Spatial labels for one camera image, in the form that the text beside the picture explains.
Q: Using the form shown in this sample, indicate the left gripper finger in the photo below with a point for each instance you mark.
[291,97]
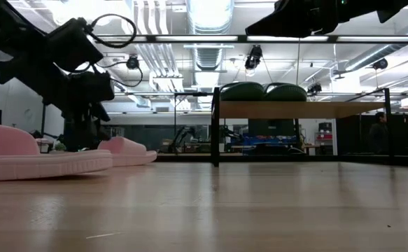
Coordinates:
[79,134]
[104,130]

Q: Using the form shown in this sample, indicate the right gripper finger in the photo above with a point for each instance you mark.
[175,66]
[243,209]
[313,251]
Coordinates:
[287,24]

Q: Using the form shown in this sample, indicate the pink rubber slide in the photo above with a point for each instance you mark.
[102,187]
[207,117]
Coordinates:
[32,164]
[130,154]

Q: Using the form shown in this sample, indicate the green rubber slide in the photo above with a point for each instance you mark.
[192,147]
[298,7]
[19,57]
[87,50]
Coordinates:
[242,92]
[286,94]

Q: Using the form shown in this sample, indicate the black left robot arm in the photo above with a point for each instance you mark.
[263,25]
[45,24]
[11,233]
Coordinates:
[14,42]

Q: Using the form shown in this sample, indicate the background black robot arm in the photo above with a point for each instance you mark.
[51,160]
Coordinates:
[181,136]

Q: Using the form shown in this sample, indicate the small green potted plant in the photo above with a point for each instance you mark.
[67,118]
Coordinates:
[60,147]

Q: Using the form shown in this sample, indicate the black overhead beam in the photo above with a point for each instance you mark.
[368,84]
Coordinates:
[151,38]

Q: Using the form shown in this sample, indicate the black monitor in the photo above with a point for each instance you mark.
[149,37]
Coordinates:
[272,127]

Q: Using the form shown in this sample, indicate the red storage box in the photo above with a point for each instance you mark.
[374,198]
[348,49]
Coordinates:
[324,136]

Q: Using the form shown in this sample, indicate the blue storage bins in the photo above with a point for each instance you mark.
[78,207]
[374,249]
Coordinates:
[259,140]

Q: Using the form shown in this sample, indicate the black partition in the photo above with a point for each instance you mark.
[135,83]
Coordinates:
[354,136]

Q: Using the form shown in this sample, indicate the person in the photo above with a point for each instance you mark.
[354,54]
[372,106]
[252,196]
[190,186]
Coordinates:
[378,134]

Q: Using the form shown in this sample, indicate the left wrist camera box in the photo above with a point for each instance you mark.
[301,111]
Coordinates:
[72,45]

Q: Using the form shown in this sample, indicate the silver ventilation duct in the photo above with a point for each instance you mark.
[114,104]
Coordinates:
[209,21]

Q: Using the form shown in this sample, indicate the wooden shelf with black frame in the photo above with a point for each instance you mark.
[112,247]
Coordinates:
[294,109]

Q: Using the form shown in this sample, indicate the background black frame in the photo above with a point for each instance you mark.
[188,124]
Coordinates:
[196,94]

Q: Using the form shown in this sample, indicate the black aluminium rig frame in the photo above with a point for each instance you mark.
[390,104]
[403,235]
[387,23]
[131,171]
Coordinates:
[294,159]

